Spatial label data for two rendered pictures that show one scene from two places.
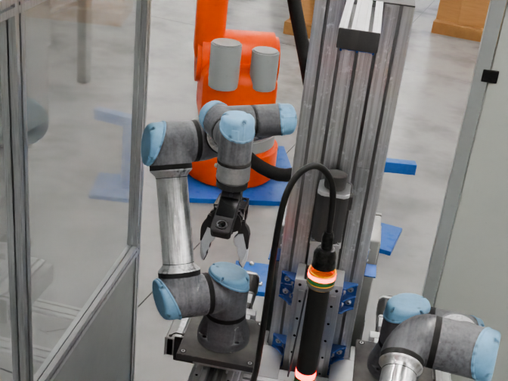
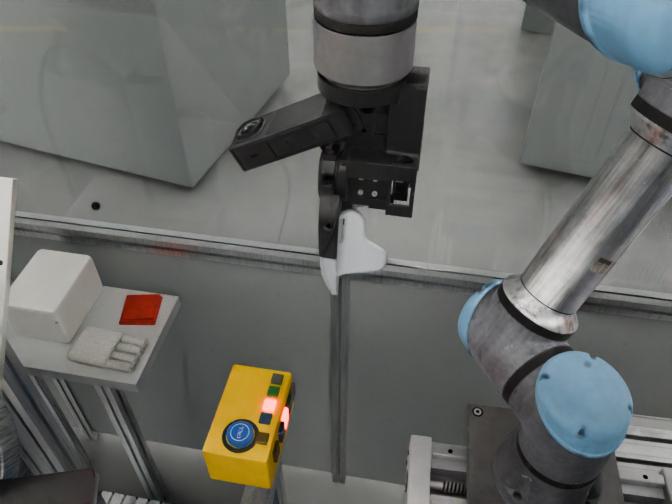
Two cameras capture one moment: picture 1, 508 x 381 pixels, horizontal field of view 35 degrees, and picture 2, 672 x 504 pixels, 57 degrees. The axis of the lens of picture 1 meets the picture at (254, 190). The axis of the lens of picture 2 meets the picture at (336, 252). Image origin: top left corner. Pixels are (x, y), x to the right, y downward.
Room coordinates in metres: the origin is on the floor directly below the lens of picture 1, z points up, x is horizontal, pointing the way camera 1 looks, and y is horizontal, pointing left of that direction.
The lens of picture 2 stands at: (1.60, -0.39, 1.91)
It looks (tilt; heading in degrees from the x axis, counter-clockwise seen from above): 44 degrees down; 92
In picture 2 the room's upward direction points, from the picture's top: straight up
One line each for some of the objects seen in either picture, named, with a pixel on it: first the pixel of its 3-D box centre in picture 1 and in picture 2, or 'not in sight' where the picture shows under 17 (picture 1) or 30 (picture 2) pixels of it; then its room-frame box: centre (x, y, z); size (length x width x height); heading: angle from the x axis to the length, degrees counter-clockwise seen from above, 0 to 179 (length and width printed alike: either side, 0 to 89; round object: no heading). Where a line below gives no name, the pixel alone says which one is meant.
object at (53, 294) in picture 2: not in sight; (47, 294); (0.95, 0.48, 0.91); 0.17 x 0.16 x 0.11; 81
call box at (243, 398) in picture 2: not in sight; (252, 426); (1.45, 0.12, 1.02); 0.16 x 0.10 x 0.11; 81
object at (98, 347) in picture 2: not in sight; (108, 349); (1.10, 0.38, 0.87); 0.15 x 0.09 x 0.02; 168
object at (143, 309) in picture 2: not in sight; (140, 308); (1.14, 0.49, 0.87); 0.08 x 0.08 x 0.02; 1
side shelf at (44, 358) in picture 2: not in sight; (82, 330); (1.02, 0.44, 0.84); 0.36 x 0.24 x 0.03; 171
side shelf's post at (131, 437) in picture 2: not in sight; (128, 430); (1.02, 0.44, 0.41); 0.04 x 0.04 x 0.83; 81
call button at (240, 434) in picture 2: not in sight; (240, 434); (1.44, 0.08, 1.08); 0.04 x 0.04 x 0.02
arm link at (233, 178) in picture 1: (231, 171); (364, 42); (1.61, 0.05, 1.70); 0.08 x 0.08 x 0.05
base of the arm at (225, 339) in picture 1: (224, 323); (552, 460); (1.89, 0.04, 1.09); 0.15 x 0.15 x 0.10
